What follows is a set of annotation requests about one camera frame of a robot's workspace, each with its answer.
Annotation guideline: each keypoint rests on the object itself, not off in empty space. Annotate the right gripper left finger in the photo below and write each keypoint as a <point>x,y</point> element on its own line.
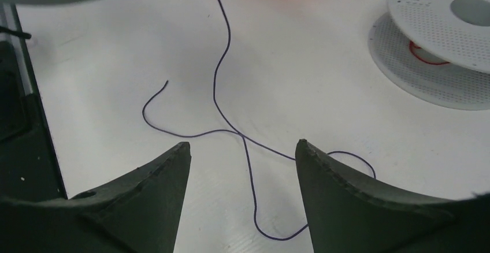
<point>136,212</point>

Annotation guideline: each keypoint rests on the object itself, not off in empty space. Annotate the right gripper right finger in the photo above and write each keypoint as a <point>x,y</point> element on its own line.
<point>349,211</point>

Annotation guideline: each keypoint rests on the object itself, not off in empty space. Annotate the white perforated spool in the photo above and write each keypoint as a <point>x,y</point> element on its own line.
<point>436,50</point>

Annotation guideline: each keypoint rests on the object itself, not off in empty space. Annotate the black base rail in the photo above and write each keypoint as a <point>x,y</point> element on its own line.
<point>29,166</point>

